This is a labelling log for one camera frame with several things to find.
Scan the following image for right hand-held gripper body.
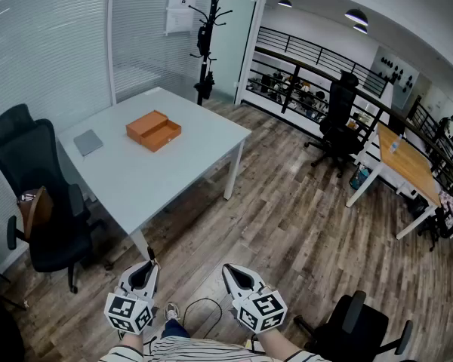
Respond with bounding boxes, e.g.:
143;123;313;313
232;284;288;334

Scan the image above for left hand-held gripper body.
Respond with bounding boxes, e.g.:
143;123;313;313
104;287;156;336

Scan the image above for grey notebook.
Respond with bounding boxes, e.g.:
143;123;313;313
73;128;104;157

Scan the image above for orange box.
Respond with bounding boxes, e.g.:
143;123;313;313
125;109;183;153

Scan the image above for person's right forearm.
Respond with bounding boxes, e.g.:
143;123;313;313
254;328;288;358

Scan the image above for person's left forearm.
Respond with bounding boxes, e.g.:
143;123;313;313
121;331;145;354

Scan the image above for black office chair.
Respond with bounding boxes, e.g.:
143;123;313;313
304;69;368;179
293;290;414;362
0;103;107;295

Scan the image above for person's grey shoe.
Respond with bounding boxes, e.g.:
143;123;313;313
163;301;181;322

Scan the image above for person's leg in jeans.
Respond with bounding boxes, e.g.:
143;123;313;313
159;318;192;341

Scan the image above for striped shirt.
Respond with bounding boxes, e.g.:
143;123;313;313
97;336;334;362

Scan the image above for white table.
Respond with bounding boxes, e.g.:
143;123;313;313
56;86;253;262

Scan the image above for brown bag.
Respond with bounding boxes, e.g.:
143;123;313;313
16;186;55;241

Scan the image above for black bulky object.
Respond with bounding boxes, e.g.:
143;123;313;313
0;256;27;362

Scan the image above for teal bag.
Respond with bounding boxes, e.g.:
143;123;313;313
348;164;373;192

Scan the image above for distant cluttered workstations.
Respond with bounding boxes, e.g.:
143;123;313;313
248;69;331;121

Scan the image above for black folded umbrella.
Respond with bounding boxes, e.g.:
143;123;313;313
193;69;217;101

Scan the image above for wooden desk with white legs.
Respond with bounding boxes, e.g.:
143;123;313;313
345;121;442;241

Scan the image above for clear plastic bottle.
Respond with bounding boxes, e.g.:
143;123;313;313
388;133;404;155

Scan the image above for floral patterned cloth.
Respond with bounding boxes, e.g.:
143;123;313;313
439;190;453;229

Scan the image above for black metal railing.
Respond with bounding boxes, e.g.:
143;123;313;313
245;26;453;220

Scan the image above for white display board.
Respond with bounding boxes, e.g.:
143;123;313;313
369;45;421;109

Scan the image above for white venetian blinds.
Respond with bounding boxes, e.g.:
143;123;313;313
111;0;213;103
0;0;112;258

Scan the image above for black hanging pouch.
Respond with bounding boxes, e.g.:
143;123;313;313
196;24;213;57

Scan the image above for black coat rack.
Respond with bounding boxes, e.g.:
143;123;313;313
187;0;237;107

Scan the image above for white paper sheet small print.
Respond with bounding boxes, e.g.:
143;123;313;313
164;7;195;36

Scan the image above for black cable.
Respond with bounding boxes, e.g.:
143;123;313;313
142;297;224;354

